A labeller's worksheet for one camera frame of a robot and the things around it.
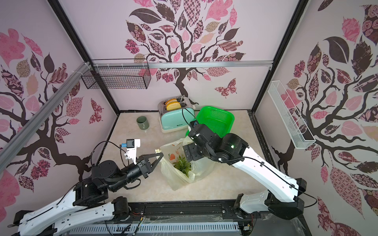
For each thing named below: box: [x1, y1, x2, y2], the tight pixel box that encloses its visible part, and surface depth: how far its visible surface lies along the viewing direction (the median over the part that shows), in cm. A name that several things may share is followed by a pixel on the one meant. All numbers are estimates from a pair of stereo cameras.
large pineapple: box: [171, 154, 192, 178], surface depth 73 cm
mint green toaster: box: [157, 95, 197, 134], surface depth 103 cm
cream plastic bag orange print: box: [155, 136, 216, 191], surface depth 73 cm
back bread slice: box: [165, 98, 178, 107], surface depth 102 cm
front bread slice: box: [166, 101, 182, 111], surface depth 100 cm
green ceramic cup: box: [136, 116, 150, 131], surface depth 109 cm
